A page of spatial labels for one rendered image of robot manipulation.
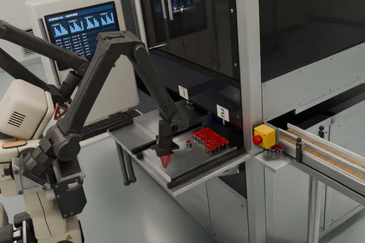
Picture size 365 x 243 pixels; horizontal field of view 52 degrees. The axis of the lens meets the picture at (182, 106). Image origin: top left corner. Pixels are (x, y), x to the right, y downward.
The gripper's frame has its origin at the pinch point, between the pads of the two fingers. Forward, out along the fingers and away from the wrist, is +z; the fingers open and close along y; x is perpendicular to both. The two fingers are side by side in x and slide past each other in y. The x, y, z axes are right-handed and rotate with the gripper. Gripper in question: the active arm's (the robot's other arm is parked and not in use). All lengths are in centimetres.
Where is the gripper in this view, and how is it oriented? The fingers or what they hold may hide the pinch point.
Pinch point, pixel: (164, 166)
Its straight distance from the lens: 157.2
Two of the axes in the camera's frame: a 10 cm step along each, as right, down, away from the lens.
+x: -5.4, -2.8, 8.0
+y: 8.4, -1.3, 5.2
